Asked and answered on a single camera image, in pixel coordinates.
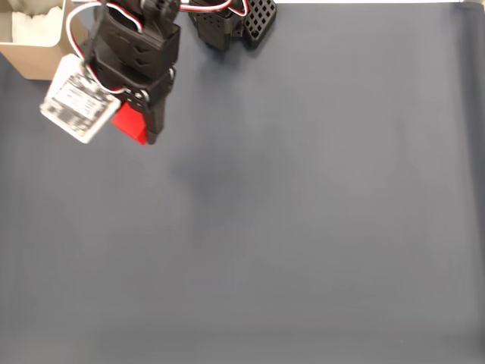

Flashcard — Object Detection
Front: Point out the white foam padding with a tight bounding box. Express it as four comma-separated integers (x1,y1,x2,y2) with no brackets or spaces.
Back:
11,3,64,47

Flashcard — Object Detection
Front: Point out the gray table mat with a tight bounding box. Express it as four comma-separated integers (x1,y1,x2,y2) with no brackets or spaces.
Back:
0,2,485,364

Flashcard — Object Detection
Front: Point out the white red servo wire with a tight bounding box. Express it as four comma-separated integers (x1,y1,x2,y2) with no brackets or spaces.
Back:
180,0,249,18
65,1,145,96

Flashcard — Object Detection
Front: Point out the tan open box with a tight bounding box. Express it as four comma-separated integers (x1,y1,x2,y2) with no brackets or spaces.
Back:
0,0,89,83

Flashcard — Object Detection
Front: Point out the red cube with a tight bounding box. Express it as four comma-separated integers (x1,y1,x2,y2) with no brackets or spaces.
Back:
111,102,149,146

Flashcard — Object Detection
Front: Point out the camera board on white mount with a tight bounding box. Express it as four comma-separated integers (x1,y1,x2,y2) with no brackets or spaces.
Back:
39,54,123,144

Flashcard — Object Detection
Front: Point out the black camera cable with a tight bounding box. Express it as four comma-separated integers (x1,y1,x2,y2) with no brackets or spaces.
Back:
81,0,108,77

